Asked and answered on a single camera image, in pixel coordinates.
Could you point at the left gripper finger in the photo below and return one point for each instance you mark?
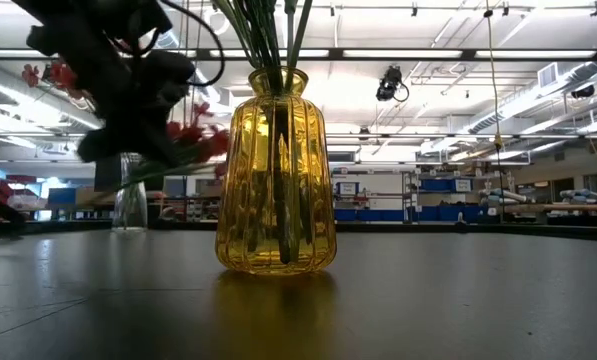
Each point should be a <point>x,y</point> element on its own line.
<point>105,147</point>
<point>155,147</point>

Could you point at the red flower bunch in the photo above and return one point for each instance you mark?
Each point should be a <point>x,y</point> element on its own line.
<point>198,140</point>
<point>63,75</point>

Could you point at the pinkish white flower bunch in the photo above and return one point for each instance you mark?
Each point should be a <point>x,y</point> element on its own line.
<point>270,50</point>

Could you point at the pale blue robot arm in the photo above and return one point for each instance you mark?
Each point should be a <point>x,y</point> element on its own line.
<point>500,195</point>
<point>585,195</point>

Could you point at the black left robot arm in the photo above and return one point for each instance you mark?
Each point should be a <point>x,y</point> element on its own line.
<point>78,25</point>

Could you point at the clear glass vase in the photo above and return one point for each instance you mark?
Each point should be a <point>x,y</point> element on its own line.
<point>130,210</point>

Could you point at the amber ribbed glass vase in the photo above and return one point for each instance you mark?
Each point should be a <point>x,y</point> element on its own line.
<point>258,200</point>

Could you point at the white sign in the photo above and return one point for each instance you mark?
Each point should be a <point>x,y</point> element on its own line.
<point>348,188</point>

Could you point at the blue storage bin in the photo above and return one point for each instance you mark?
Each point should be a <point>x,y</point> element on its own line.
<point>368,215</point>

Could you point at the metal shelf with blue bins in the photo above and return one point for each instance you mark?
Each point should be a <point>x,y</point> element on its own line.
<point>438,212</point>

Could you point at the wooden workbench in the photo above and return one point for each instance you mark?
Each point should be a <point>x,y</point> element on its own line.
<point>578,207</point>

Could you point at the black ceiling-mounted camera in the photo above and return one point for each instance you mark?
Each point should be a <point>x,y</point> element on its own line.
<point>390,82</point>

